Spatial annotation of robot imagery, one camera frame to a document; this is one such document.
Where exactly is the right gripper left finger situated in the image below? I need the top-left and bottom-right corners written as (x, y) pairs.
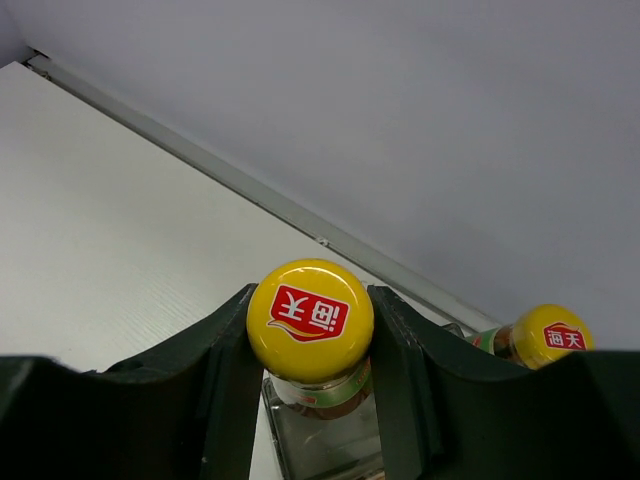
top-left (1, 285), bottom-right (263, 479)

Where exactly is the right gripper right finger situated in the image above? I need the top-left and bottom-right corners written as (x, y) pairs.
top-left (368, 286), bottom-right (639, 479)

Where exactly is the yellow-cap sauce bottle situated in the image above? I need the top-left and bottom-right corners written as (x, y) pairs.
top-left (466, 304), bottom-right (595, 370)
top-left (246, 259), bottom-right (374, 420)

